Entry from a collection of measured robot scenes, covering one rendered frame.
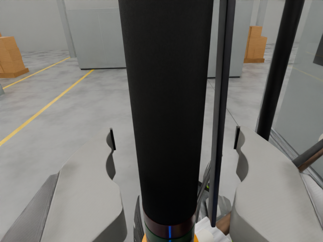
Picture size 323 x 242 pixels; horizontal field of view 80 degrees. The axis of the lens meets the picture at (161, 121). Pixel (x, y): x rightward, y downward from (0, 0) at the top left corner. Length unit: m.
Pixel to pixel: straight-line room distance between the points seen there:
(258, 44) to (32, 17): 11.85
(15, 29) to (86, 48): 7.76
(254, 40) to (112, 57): 5.16
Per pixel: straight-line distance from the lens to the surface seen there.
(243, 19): 6.01
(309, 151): 0.33
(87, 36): 7.68
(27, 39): 14.74
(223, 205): 0.76
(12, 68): 8.42
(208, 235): 0.20
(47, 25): 13.98
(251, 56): 8.45
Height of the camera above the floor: 1.74
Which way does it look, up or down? 29 degrees down
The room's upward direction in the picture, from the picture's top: 2 degrees counter-clockwise
